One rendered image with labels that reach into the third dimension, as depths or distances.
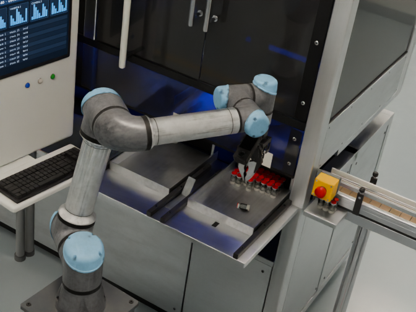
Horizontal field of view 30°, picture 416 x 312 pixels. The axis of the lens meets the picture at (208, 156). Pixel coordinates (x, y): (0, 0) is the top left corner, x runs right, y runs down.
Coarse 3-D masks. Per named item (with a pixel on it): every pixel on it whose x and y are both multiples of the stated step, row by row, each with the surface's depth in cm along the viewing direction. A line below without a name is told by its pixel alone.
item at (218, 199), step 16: (224, 176) 289; (208, 192) 279; (224, 192) 280; (240, 192) 282; (256, 192) 283; (288, 192) 280; (192, 208) 269; (208, 208) 265; (224, 208) 272; (256, 208) 274; (272, 208) 270; (240, 224) 261; (256, 224) 261
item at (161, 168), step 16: (176, 144) 304; (112, 160) 282; (128, 160) 289; (144, 160) 291; (160, 160) 292; (176, 160) 294; (192, 160) 295; (208, 160) 292; (128, 176) 280; (144, 176) 276; (160, 176) 283; (176, 176) 285; (160, 192) 274
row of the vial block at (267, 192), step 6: (258, 180) 281; (264, 180) 282; (252, 186) 284; (258, 186) 282; (264, 186) 281; (270, 186) 280; (276, 186) 280; (264, 192) 283; (270, 192) 281; (276, 192) 280
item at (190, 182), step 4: (188, 180) 275; (192, 180) 275; (188, 184) 275; (192, 184) 275; (184, 188) 275; (188, 188) 275; (184, 192) 275; (188, 192) 275; (180, 196) 274; (184, 196) 275; (176, 200) 272; (180, 200) 272; (168, 204) 269; (172, 204) 269; (168, 208) 267
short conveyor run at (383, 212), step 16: (352, 176) 284; (352, 192) 283; (368, 192) 277; (384, 192) 280; (352, 208) 279; (368, 208) 276; (384, 208) 277; (400, 208) 272; (368, 224) 278; (384, 224) 275; (400, 224) 272; (400, 240) 274
